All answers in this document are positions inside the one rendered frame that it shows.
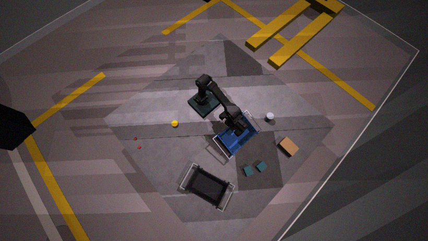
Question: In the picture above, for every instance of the small teal block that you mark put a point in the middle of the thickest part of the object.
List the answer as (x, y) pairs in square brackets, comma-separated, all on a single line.
[(261, 166), (248, 171)]

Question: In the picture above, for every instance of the tan rectangular box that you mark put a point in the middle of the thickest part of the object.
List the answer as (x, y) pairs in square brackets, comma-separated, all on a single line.
[(288, 147)]

